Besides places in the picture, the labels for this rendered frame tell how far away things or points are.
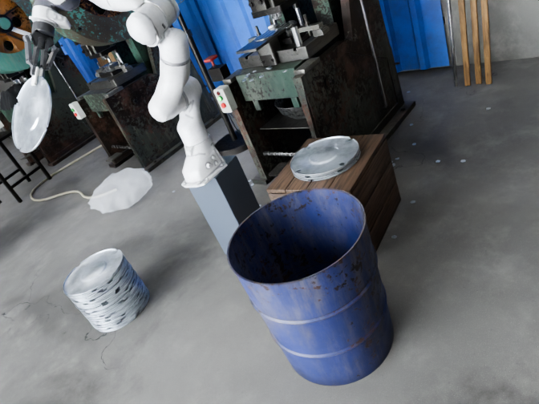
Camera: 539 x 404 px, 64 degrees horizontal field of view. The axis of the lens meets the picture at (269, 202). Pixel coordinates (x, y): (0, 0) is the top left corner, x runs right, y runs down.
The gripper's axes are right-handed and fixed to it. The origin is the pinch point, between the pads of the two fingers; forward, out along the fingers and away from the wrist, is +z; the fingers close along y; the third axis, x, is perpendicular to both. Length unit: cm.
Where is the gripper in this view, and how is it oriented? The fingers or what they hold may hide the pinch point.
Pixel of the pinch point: (37, 77)
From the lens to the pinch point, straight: 189.5
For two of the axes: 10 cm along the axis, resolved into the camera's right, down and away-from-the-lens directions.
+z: -0.9, 9.9, -0.9
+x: 8.1, 0.2, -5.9
